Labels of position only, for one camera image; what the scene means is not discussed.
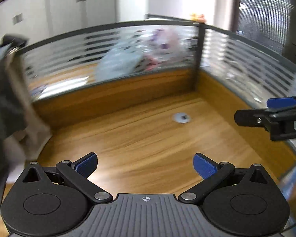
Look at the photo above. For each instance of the red plastic item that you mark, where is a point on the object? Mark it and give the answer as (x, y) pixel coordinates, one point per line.
(152, 60)

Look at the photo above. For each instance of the dark grey hanging garment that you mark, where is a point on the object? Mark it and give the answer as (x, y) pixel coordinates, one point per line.
(5, 91)

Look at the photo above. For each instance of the window with blinds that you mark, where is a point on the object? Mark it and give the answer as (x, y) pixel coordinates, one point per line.
(261, 17)

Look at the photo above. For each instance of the blue box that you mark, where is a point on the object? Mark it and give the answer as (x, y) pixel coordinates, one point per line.
(293, 177)

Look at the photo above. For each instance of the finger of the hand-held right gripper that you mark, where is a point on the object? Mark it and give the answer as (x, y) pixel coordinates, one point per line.
(282, 103)
(249, 118)

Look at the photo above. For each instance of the pink rubber duck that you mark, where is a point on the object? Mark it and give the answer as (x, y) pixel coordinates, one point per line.
(202, 18)

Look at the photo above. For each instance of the yellow rubber duck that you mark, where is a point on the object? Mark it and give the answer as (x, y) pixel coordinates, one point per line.
(194, 17)

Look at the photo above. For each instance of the grey rear desk partition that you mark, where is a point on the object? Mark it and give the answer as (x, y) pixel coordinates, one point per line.
(167, 17)

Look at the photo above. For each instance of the beige hanging garment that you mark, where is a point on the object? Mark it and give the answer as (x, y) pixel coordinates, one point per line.
(32, 118)

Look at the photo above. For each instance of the curved striped-glass desk partition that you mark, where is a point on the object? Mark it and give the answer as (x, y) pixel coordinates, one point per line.
(224, 88)

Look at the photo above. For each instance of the pale clear plastic bag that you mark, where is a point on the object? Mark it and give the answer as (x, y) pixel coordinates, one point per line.
(118, 61)

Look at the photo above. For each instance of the white hanging garment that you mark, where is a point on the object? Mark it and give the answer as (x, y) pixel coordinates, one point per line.
(14, 153)

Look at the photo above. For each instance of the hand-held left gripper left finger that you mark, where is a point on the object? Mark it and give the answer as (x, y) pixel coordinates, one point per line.
(86, 165)

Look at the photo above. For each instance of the white purple-print plastic bag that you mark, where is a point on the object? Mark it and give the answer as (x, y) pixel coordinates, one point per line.
(167, 44)

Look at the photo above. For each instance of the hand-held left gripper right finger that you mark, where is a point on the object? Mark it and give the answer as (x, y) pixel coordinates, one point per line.
(204, 167)

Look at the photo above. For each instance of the grey metal cabinet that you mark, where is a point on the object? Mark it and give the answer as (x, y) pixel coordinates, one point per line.
(96, 5)
(27, 5)

